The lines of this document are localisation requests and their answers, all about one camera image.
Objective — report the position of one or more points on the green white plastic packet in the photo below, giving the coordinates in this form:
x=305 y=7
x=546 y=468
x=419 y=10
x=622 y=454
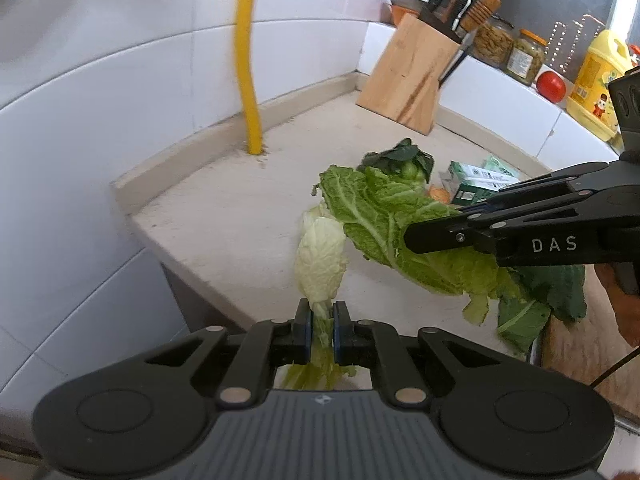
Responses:
x=497 y=165

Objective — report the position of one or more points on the green napa cabbage leaf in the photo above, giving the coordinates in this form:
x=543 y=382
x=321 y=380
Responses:
x=380 y=210

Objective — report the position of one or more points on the yellow detergent bottle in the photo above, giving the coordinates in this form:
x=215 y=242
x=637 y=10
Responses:
x=590 y=90

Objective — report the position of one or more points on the wooden knife block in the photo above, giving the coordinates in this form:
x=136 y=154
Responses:
x=405 y=80

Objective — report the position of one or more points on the person's right hand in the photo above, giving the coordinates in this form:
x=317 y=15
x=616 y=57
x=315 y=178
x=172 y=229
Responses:
x=627 y=320

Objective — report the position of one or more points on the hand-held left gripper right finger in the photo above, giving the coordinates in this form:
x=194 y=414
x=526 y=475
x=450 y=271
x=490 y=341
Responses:
x=341 y=335

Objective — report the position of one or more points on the dark lid pickle jar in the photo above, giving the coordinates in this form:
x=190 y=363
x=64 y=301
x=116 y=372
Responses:
x=492 y=42

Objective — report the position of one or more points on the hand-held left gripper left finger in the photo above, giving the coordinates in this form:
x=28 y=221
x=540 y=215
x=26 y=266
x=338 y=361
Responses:
x=303 y=335

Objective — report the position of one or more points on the green white packaging box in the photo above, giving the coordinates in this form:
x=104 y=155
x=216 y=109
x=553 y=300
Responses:
x=475 y=180

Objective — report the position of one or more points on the pale napa cabbage leaf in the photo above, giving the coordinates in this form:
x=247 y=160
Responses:
x=320 y=260

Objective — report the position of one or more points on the yellow pipe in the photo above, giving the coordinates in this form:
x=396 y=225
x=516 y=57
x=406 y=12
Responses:
x=247 y=60

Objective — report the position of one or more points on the red tomato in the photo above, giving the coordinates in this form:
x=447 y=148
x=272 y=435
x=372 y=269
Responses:
x=550 y=86

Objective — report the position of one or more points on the wooden cutting board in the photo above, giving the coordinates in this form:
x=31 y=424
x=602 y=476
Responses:
x=580 y=360

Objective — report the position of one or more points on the orange lid pickle jar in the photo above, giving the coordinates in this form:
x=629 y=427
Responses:
x=525 y=60

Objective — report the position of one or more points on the dark green vegetable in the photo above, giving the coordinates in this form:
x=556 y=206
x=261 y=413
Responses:
x=400 y=155

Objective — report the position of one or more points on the dark green leaf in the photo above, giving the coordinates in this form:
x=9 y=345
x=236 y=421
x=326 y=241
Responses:
x=550 y=295

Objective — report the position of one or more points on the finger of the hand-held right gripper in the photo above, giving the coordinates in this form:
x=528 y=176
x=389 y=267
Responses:
x=440 y=237
x=550 y=180

